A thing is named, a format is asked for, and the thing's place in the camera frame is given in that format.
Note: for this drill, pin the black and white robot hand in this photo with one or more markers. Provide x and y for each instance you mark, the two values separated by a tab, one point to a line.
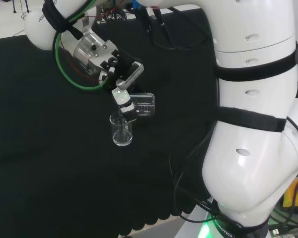
121	98

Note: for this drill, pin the clear glass beaker with graduations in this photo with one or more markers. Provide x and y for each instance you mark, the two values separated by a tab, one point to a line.
145	105

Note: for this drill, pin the black bench cloth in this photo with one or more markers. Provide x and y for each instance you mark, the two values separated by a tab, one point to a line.
52	148

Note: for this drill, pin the dark tripod pole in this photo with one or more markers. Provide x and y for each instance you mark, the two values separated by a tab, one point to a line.
26	6

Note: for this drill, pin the yellow stop button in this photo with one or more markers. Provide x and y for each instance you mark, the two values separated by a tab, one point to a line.
296	193

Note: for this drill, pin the silver wrist camera, black mount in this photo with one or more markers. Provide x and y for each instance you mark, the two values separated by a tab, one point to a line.
131	74

